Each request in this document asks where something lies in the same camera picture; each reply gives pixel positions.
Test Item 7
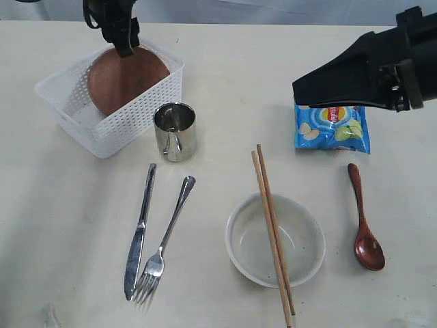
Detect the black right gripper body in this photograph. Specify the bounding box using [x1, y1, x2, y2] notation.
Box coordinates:
[370, 6, 436, 112]

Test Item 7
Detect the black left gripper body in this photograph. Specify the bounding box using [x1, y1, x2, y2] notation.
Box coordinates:
[83, 0, 139, 48]

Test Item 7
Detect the brown round plate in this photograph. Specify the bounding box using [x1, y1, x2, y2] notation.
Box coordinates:
[87, 47, 170, 116]

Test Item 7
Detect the blue chips bag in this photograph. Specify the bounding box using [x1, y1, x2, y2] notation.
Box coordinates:
[294, 105, 371, 154]

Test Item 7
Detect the stainless steel cup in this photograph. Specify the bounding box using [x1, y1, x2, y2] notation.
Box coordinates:
[154, 102, 197, 162]

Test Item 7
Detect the light wooden chopstick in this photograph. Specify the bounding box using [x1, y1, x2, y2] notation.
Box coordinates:
[251, 150, 292, 327]

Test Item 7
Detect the dark red wooden spoon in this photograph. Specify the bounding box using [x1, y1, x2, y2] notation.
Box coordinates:
[348, 163, 385, 271]

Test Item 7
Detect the white ceramic bowl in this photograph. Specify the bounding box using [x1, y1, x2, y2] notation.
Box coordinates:
[225, 193, 326, 288]

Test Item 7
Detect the silver table knife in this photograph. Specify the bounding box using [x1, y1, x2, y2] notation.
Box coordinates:
[124, 163, 156, 301]

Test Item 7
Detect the white perforated plastic basket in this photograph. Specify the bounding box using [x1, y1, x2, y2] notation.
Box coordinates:
[35, 38, 185, 159]

